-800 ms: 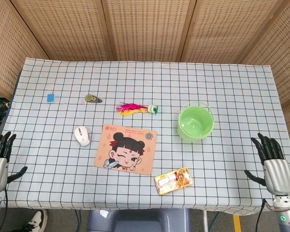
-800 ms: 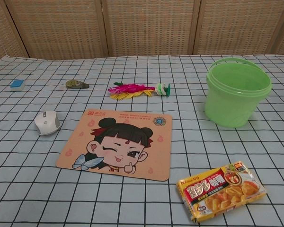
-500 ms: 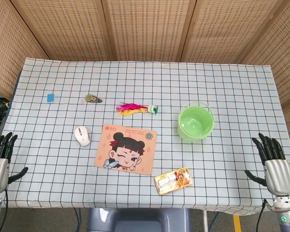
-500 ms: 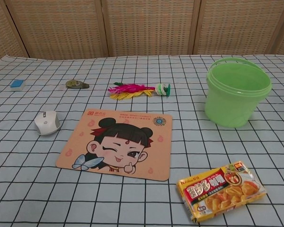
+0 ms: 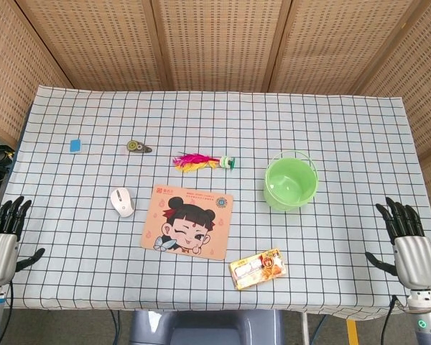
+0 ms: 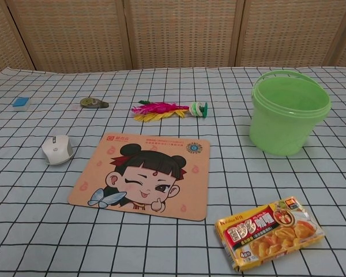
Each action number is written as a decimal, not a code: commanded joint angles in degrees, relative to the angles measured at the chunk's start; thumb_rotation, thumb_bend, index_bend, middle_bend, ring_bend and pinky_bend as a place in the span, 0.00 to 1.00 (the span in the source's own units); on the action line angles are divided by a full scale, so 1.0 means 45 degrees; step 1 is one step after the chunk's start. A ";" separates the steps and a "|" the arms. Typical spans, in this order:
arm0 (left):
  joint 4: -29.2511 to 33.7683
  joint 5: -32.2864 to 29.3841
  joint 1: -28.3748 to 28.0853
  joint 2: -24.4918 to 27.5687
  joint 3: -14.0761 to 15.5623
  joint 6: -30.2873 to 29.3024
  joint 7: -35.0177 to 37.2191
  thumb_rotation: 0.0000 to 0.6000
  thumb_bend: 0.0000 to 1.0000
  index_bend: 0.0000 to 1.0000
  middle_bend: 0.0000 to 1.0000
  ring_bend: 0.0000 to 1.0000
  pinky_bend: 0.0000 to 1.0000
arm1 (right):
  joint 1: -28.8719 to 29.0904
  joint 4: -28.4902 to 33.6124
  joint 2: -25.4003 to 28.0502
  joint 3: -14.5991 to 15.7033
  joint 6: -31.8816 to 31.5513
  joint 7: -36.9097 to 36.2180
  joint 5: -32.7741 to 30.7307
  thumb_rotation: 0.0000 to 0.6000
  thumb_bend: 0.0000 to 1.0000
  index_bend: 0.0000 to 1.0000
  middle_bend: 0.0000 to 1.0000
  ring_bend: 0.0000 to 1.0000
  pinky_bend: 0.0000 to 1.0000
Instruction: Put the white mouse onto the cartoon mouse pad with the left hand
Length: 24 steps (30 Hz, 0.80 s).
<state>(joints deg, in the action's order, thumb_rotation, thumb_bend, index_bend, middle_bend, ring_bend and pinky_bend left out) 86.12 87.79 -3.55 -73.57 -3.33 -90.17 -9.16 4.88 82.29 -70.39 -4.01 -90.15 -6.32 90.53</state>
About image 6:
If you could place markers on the woven rattan folding screen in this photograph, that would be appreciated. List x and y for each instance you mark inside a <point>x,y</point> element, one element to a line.
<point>173,31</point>

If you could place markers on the green plastic bucket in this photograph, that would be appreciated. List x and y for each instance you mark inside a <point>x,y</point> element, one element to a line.
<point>288,115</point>

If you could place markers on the pink yellow feather shuttlecock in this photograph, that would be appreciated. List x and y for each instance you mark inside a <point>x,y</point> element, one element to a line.
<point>161,110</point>

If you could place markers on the white computer mouse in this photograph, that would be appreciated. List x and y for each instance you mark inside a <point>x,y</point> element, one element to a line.
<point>57,150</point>

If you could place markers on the olive correction tape dispenser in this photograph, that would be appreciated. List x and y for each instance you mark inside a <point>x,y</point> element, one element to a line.
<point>93,103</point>

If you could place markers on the yellow curry box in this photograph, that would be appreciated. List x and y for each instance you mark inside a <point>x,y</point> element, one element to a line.
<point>269,232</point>

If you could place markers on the cartoon girl mouse pad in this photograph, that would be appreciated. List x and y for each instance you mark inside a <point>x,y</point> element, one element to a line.
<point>144,176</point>

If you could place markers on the blue white eraser block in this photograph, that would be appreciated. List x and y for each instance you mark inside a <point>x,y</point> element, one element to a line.
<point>21,104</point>

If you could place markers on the blue grid tablecloth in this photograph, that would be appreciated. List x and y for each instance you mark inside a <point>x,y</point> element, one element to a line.
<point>173,202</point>

